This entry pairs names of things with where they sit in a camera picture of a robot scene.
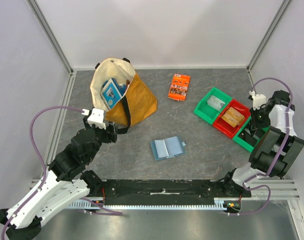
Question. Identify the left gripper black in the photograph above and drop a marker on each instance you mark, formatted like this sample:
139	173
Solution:
110	136

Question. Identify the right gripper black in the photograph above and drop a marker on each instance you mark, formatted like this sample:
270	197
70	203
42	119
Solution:
253	128

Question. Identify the blue card holder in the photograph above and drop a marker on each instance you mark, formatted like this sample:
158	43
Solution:
167	148

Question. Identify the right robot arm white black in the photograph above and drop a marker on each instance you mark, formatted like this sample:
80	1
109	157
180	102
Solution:
270	137

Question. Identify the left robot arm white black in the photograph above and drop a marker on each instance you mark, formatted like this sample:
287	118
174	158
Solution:
65	180

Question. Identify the black cards in bin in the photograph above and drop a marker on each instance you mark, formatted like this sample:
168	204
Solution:
250	136

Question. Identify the gold cards in bin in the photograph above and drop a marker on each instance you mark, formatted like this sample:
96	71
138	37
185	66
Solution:
233	117

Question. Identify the silver cards in bin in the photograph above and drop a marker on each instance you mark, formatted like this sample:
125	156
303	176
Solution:
215	102

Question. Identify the green bin near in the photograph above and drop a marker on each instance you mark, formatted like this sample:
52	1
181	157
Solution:
241	142

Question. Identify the green bin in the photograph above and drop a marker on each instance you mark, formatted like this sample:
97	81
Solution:
241	142
207	113

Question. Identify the red bin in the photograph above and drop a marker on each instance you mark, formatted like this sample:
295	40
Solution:
224	127

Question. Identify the blue box in bag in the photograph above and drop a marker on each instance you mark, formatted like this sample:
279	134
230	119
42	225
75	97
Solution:
112	92

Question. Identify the tan tote bag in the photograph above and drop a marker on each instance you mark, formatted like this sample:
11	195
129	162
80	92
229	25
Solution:
138	102

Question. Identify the green bin far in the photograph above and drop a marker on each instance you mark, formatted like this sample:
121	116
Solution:
207	113

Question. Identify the orange screw box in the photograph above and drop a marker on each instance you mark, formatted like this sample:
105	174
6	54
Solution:
179	87

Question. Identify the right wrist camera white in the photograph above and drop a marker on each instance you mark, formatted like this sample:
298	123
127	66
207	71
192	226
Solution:
258	100

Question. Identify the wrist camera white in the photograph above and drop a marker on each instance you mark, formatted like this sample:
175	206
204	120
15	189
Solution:
95	117
258	100

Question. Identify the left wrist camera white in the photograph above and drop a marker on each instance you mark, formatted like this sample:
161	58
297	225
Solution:
95	117

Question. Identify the slotted cable duct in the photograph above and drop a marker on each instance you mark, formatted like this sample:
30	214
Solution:
197	203

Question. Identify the right aluminium frame post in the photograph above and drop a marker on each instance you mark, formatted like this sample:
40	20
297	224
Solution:
269	32

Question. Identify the aluminium frame post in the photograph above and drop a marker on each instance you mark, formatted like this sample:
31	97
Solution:
50	34
269	32

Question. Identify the left aluminium frame post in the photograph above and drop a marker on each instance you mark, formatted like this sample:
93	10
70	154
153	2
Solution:
50	34

